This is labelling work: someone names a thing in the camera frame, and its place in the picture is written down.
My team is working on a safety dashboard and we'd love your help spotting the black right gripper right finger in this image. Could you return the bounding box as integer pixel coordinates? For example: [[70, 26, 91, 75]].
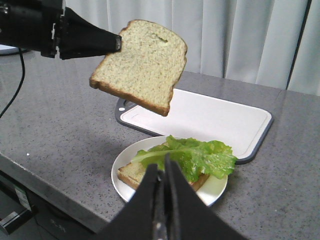
[[164, 154, 246, 240]]

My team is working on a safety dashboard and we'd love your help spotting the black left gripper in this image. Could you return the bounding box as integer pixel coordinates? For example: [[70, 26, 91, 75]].
[[0, 0, 122, 60]]

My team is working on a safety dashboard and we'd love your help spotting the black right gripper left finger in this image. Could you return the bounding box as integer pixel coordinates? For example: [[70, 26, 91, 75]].
[[96, 164, 162, 240]]

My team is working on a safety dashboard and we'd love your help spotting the green lettuce leaf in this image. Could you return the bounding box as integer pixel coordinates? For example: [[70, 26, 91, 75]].
[[131, 135, 238, 183]]

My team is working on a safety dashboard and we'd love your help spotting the bread slice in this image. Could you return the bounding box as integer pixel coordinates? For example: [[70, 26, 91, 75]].
[[89, 19, 188, 117], [117, 163, 210, 191]]

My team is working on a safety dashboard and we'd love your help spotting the white round plate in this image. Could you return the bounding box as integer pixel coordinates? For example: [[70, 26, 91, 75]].
[[111, 136, 228, 207]]

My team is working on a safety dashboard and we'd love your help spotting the light blue plate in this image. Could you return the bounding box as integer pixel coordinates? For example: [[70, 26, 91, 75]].
[[0, 44, 20, 56]]

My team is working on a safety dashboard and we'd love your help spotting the white cutting board grey rim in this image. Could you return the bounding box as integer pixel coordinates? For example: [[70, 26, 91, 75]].
[[115, 89, 273, 165]]

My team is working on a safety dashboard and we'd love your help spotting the grey white curtain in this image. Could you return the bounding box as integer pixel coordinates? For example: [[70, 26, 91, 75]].
[[66, 0, 320, 95]]

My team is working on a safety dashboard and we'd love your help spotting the black cable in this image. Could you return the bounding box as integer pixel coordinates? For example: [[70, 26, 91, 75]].
[[0, 47, 26, 118]]

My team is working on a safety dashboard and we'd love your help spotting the silver drawer handle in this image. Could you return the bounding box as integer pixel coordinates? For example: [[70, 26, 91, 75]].
[[0, 209, 34, 236]]

